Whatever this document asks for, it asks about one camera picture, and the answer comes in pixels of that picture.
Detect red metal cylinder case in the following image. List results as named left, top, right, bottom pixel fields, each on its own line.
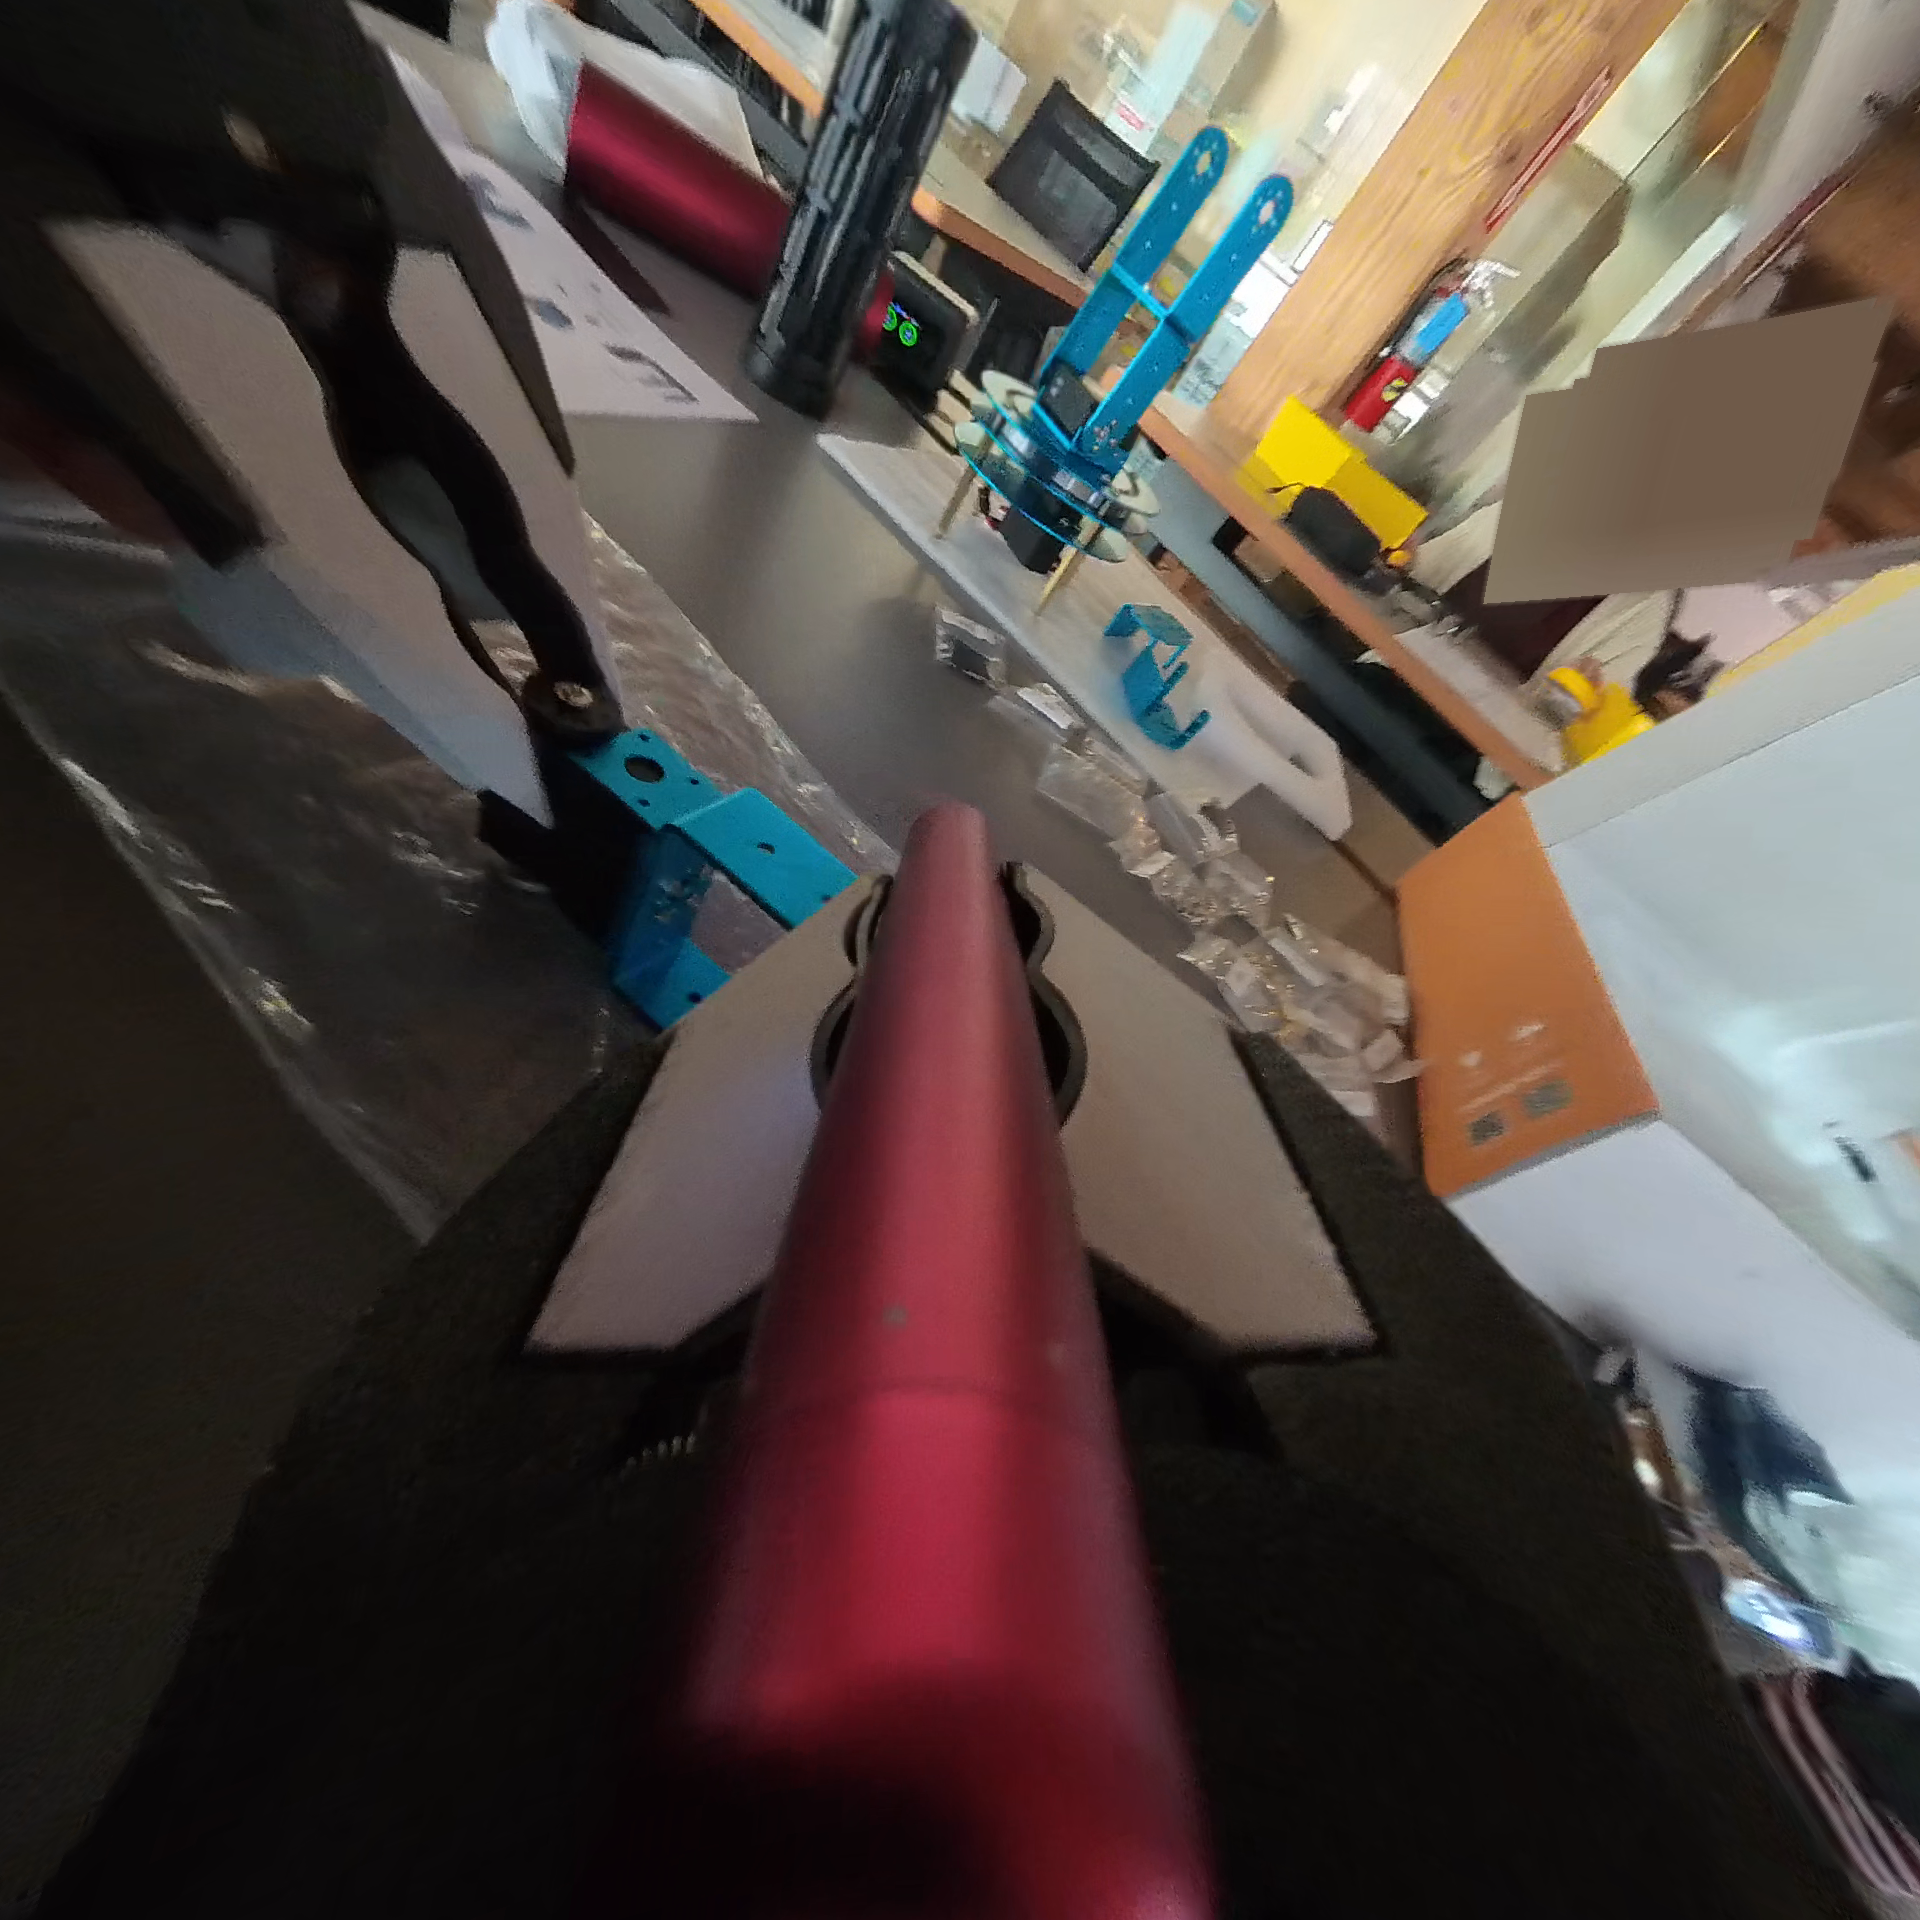
left=568, top=63, right=788, bottom=295

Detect black servo motor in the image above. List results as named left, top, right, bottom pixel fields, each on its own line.
left=478, top=671, right=628, bottom=903

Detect bag of blue parts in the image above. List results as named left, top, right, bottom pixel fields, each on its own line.
left=1679, top=1357, right=1854, bottom=1567

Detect orange and white cardboard box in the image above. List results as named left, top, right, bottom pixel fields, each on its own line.
left=1395, top=567, right=1920, bottom=1353

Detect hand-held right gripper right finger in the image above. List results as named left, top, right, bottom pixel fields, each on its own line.
left=1001, top=864, right=1378, bottom=1355

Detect red electric screwdriver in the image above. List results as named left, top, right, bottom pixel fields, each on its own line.
left=569, top=802, right=1216, bottom=1920

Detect red fire extinguisher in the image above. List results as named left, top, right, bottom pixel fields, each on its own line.
left=1340, top=255, right=1521, bottom=437

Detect black device with green display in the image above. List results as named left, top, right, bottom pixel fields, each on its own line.
left=882, top=250, right=990, bottom=403

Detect yellow box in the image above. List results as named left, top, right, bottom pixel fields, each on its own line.
left=1249, top=392, right=1432, bottom=553

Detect blue metal servo bracket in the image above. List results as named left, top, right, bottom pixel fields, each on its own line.
left=563, top=727, right=860, bottom=1029

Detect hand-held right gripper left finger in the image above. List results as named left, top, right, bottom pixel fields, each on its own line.
left=521, top=872, right=889, bottom=1355

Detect table with orange edge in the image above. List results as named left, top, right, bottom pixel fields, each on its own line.
left=660, top=0, right=1561, bottom=798

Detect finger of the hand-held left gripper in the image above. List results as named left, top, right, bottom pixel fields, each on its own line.
left=42, top=221, right=559, bottom=825
left=383, top=243, right=628, bottom=739

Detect white crumpled tissue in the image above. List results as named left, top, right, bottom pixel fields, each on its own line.
left=483, top=0, right=588, bottom=143

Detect white instruction booklet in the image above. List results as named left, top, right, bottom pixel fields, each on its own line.
left=383, top=46, right=759, bottom=424

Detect black mesh chair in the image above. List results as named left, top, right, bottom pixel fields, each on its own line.
left=988, top=78, right=1161, bottom=273

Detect black cylindrical bit holder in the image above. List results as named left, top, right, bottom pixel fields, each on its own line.
left=746, top=0, right=980, bottom=417

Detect white foam sheet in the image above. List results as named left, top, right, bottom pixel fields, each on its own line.
left=817, top=426, right=1354, bottom=840

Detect black bag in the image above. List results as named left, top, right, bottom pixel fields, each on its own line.
left=1283, top=487, right=1395, bottom=585

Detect pile of small screw bags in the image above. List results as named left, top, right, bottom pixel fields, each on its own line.
left=931, top=599, right=1420, bottom=1120

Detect clear plastic bag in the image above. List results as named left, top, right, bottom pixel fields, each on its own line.
left=0, top=502, right=903, bottom=1232

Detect white foam piece with cutout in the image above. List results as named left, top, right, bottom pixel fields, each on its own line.
left=1192, top=659, right=1355, bottom=846

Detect small blue metal bracket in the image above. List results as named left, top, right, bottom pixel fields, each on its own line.
left=1102, top=599, right=1214, bottom=752

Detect black servos with striped wires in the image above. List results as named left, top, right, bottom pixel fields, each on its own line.
left=1747, top=1650, right=1920, bottom=1920

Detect grey desk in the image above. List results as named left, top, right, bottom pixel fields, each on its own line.
left=0, top=0, right=1442, bottom=1920

